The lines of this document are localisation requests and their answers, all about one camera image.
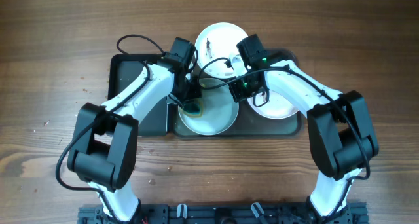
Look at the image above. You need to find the green yellow sponge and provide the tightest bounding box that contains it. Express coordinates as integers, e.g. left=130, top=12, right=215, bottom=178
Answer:
left=182, top=99, right=203, bottom=117

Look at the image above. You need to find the white plate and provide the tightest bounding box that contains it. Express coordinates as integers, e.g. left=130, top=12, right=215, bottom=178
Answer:
left=247, top=91, right=299, bottom=119
left=178, top=85, right=239, bottom=136
left=195, top=22, right=248, bottom=79

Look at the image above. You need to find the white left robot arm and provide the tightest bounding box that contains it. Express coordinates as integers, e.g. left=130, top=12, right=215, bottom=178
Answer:
left=56, top=37, right=201, bottom=223

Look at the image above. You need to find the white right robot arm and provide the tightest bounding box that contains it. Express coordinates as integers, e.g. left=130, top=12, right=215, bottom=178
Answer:
left=228, top=35, right=379, bottom=223

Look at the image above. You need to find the dark grey serving tray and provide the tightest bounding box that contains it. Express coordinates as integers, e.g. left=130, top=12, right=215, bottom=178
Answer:
left=167, top=48, right=302, bottom=139

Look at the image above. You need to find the black water tray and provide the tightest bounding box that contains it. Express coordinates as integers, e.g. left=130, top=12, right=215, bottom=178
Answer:
left=107, top=54, right=169, bottom=137

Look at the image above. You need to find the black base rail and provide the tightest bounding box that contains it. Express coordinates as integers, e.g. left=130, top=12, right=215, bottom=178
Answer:
left=77, top=202, right=369, bottom=224

